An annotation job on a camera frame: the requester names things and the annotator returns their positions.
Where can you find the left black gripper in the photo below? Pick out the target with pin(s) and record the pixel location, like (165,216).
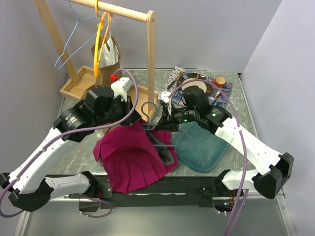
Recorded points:
(127,105)

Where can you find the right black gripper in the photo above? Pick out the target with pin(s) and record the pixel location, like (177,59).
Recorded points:
(167,123)

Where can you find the teal plastic hanger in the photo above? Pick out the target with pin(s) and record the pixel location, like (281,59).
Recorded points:
(151,126)

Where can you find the magenta garment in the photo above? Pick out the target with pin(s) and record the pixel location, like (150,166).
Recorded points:
(134,157)

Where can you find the tan skirt with white lining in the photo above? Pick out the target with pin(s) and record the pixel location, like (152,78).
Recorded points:
(109,62)

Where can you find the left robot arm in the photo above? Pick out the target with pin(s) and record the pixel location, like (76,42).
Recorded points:
(30,188)

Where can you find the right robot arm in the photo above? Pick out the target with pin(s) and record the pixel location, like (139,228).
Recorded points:
(272,169)

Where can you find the teal plastic basket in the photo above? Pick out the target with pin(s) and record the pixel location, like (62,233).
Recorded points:
(197,148)

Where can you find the dark green pen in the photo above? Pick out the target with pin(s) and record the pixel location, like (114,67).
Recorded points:
(171,84)

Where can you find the wooden clothes rack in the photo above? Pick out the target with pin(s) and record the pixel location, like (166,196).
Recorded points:
(80,81)

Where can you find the brown rimmed ceramic plate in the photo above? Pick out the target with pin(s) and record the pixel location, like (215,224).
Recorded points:
(194,79)

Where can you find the orange ceramic cup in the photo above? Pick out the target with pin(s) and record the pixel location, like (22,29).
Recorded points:
(219,81)

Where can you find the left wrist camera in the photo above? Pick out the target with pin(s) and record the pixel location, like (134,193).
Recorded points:
(120,86)

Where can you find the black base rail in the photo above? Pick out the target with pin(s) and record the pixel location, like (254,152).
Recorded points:
(168,191)

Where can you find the light blue wire hanger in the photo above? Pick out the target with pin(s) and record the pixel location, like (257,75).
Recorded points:
(84,31)

